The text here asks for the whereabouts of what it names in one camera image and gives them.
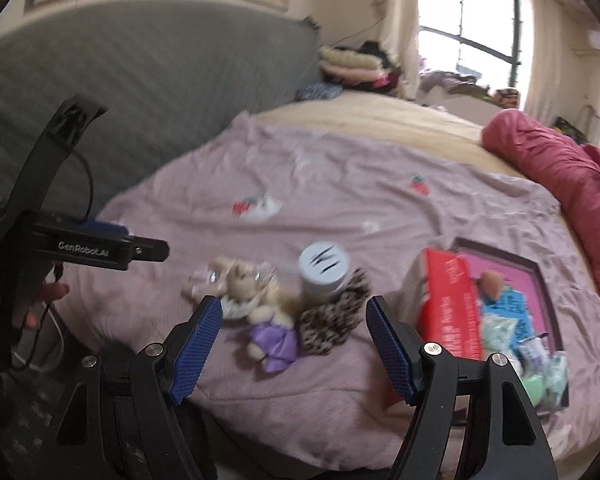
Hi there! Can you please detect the orange makeup sponge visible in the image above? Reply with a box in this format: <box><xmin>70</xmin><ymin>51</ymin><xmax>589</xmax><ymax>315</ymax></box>
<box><xmin>480</xmin><ymin>270</ymin><xmax>507</xmax><ymax>297</ymax></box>

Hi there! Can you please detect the green makeup sponge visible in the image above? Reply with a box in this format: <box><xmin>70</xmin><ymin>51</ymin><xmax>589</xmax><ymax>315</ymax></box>
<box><xmin>517</xmin><ymin>375</ymin><xmax>548</xmax><ymax>406</ymax></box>

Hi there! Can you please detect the dark framed pink tray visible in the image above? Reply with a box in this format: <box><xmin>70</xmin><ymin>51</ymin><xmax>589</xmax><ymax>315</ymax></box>
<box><xmin>450</xmin><ymin>237</ymin><xmax>571</xmax><ymax>416</ymax></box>

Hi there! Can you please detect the beige bed sheet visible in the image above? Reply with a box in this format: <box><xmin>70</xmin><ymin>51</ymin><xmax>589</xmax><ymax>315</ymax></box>
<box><xmin>250</xmin><ymin>87</ymin><xmax>526</xmax><ymax>181</ymax></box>

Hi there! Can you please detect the purple white packet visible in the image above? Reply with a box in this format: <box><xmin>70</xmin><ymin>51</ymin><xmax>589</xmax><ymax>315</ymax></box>
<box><xmin>517</xmin><ymin>335</ymin><xmax>551</xmax><ymax>376</ymax></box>

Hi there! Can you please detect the black cable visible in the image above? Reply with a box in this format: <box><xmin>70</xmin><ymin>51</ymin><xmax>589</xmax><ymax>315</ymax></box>
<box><xmin>10</xmin><ymin>145</ymin><xmax>93</xmax><ymax>371</ymax></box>

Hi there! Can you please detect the cream curtain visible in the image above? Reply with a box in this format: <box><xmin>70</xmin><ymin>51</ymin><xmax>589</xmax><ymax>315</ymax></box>
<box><xmin>375</xmin><ymin>0</ymin><xmax>423</xmax><ymax>101</ymax></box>
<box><xmin>517</xmin><ymin>0</ymin><xmax>600</xmax><ymax>131</ymax></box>

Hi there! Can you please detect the white jar with blue lid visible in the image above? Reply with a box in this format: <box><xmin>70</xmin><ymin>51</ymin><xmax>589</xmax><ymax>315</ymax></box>
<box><xmin>298</xmin><ymin>242</ymin><xmax>352</xmax><ymax>306</ymax></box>

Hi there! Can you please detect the window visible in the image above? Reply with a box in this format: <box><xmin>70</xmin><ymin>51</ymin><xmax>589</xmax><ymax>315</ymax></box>
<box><xmin>417</xmin><ymin>0</ymin><xmax>526</xmax><ymax>96</ymax></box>

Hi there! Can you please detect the red tissue box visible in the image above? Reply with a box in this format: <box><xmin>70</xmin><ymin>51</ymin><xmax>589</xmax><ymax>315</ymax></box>
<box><xmin>414</xmin><ymin>247</ymin><xmax>483</xmax><ymax>361</ymax></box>

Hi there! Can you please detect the red quilt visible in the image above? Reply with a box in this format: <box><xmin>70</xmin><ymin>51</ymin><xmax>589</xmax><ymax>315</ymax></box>
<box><xmin>481</xmin><ymin>110</ymin><xmax>600</xmax><ymax>318</ymax></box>

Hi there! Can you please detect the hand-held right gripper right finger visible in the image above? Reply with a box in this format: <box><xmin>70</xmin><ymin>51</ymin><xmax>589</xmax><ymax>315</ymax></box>
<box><xmin>364</xmin><ymin>295</ymin><xmax>553</xmax><ymax>480</ymax></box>

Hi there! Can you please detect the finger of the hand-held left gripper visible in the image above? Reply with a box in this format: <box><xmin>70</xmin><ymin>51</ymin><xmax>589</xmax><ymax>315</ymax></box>
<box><xmin>127</xmin><ymin>234</ymin><xmax>170</xmax><ymax>264</ymax></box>
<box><xmin>59</xmin><ymin>216</ymin><xmax>130</xmax><ymax>237</ymax></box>

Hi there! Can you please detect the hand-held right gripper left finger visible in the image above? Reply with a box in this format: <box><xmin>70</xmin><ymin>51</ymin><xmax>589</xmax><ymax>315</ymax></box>
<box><xmin>32</xmin><ymin>295</ymin><xmax>226</xmax><ymax>480</ymax></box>

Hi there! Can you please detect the plush bear with tiara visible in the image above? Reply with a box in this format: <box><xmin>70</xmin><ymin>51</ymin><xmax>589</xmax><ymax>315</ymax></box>
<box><xmin>182</xmin><ymin>255</ymin><xmax>281</xmax><ymax>321</ymax></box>

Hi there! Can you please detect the person's left hand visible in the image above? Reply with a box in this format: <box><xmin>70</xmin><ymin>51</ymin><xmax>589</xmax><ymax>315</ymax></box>
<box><xmin>0</xmin><ymin>280</ymin><xmax>72</xmax><ymax>332</ymax></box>

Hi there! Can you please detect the stack of folded clothes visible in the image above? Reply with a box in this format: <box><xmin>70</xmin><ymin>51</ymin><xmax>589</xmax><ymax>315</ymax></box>
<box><xmin>319</xmin><ymin>42</ymin><xmax>403</xmax><ymax>93</ymax></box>

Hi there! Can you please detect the dark floral cloth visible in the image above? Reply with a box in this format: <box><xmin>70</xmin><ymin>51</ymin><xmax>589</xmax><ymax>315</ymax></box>
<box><xmin>0</xmin><ymin>370</ymin><xmax>81</xmax><ymax>480</ymax></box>

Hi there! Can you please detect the dark patterned cloth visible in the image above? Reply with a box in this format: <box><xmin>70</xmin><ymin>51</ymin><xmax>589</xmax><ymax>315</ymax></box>
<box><xmin>295</xmin><ymin>82</ymin><xmax>343</xmax><ymax>103</ymax></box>

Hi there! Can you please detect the green white tissue pack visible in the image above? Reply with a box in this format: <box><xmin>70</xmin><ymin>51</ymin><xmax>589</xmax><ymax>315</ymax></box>
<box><xmin>480</xmin><ymin>312</ymin><xmax>518</xmax><ymax>356</ymax></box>
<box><xmin>542</xmin><ymin>352</ymin><xmax>568</xmax><ymax>406</ymax></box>

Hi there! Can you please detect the grey quilted headboard cover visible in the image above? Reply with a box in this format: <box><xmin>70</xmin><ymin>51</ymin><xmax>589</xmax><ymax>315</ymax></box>
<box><xmin>0</xmin><ymin>5</ymin><xmax>323</xmax><ymax>221</ymax></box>

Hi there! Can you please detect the leopard print scrunchie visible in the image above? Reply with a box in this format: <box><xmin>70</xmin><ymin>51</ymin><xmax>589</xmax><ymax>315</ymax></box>
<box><xmin>297</xmin><ymin>267</ymin><xmax>373</xmax><ymax>358</ymax></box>

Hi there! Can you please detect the pile of clothes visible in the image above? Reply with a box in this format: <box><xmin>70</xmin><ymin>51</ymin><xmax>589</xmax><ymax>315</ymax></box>
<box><xmin>420</xmin><ymin>67</ymin><xmax>521</xmax><ymax>108</ymax></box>

